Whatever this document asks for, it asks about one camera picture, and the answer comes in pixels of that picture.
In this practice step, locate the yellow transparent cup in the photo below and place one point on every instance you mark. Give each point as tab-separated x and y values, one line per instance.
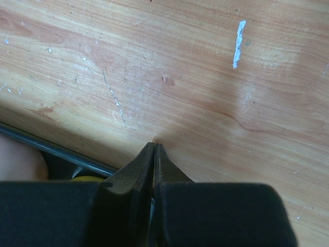
87	178

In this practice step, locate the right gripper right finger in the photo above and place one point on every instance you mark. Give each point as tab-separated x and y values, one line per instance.
166	173

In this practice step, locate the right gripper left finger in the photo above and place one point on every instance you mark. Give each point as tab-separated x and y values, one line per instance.
126	205

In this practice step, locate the pink mug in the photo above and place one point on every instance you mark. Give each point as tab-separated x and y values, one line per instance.
20	162

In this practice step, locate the black plastic tray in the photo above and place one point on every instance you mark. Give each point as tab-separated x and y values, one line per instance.
63	164

